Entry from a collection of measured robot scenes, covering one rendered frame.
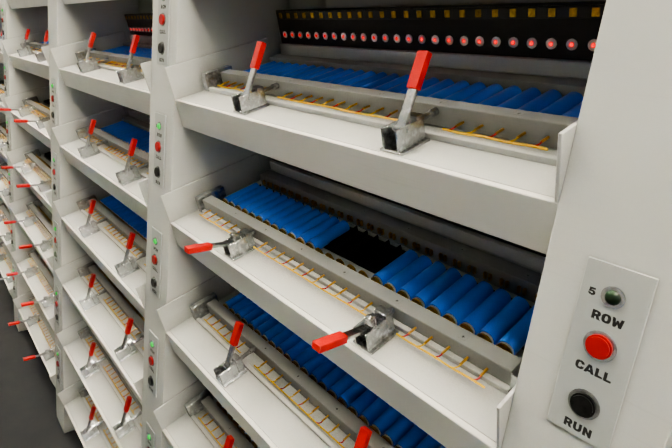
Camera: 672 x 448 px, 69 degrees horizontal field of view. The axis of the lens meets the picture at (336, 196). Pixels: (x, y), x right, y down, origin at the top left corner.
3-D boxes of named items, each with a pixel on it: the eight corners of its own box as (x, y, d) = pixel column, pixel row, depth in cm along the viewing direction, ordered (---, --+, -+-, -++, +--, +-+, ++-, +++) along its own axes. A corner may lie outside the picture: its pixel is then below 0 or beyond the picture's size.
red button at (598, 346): (607, 365, 31) (614, 342, 30) (581, 352, 32) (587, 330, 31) (613, 360, 31) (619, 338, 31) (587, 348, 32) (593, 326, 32)
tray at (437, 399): (499, 488, 40) (499, 409, 35) (177, 245, 82) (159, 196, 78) (607, 346, 50) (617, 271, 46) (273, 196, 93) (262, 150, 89)
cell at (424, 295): (461, 283, 55) (425, 314, 52) (448, 277, 57) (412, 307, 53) (461, 270, 55) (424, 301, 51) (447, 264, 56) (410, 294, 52)
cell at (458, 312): (493, 298, 52) (457, 332, 49) (479, 291, 54) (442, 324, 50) (493, 284, 52) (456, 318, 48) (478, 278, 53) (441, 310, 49)
